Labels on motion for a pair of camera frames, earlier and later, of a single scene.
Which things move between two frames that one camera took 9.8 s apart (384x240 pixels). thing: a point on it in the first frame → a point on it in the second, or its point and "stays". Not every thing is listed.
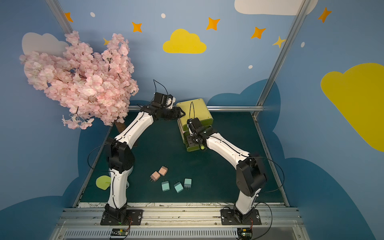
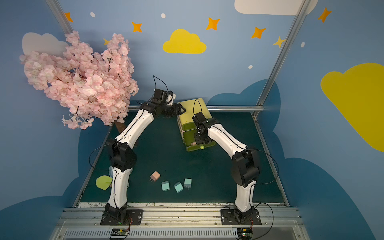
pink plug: (155, 176) stays
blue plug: (165, 185) stays
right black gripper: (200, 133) → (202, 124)
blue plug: (178, 187) stays
